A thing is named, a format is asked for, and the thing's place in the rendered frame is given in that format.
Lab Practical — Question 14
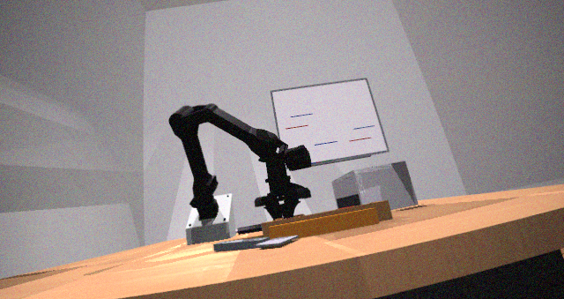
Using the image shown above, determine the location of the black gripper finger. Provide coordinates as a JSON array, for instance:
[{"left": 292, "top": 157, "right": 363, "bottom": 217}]
[
  {"left": 279, "top": 201, "right": 300, "bottom": 219},
  {"left": 263, "top": 205, "right": 283, "bottom": 220}
]

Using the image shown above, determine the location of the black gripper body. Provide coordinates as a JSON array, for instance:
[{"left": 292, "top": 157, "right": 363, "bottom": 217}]
[{"left": 255, "top": 172, "right": 311, "bottom": 207}]

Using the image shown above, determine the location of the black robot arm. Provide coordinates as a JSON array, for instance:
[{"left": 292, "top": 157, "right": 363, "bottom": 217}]
[{"left": 168, "top": 103, "right": 311, "bottom": 221}]

